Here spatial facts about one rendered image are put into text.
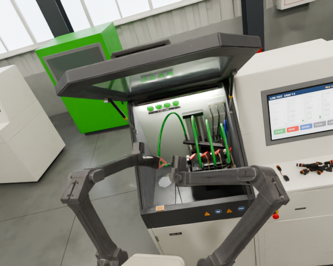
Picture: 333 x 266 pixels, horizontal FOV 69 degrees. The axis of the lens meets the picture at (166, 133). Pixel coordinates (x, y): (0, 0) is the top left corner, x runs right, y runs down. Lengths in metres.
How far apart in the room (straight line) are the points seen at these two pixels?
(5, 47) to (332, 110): 5.52
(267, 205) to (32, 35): 5.29
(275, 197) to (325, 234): 1.25
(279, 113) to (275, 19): 4.27
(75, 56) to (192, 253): 3.09
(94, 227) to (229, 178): 0.51
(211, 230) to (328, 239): 0.79
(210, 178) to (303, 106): 0.83
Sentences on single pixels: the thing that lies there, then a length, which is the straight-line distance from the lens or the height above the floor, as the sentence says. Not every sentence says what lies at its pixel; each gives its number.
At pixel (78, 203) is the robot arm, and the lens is 0.87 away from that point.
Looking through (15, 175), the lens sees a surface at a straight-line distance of 4.27.
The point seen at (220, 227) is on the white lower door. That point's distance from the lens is 1.71.
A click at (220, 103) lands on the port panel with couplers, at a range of 1.69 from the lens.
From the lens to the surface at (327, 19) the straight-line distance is 6.25.
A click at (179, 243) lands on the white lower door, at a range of 1.84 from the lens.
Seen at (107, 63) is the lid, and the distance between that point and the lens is 0.74.
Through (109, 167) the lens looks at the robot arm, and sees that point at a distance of 1.02.
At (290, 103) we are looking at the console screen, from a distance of 1.55.
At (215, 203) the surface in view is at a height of 0.95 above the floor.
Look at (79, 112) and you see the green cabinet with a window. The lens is 4.38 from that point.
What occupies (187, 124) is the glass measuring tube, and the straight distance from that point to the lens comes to 1.71.
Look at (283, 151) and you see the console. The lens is 1.65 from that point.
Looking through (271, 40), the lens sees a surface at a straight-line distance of 5.78.
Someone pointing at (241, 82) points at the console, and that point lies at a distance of 1.44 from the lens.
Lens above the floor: 2.14
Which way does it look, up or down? 34 degrees down
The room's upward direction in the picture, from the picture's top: 17 degrees counter-clockwise
